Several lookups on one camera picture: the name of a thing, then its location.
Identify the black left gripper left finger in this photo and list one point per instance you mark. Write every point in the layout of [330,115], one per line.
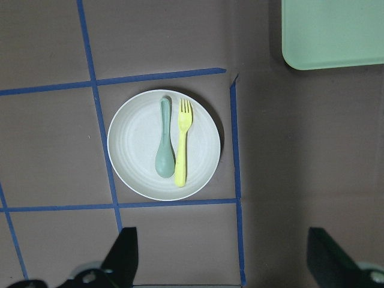
[118,268]

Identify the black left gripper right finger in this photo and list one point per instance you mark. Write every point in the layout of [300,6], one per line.
[331,266]

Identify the white round plate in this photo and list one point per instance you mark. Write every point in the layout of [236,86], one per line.
[134,136]

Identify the yellow plastic fork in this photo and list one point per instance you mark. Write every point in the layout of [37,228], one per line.
[185,120]

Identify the teal green plastic spoon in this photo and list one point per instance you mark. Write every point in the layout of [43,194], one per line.
[165,159]

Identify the light green plastic tray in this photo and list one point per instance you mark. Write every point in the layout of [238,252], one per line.
[331,34]

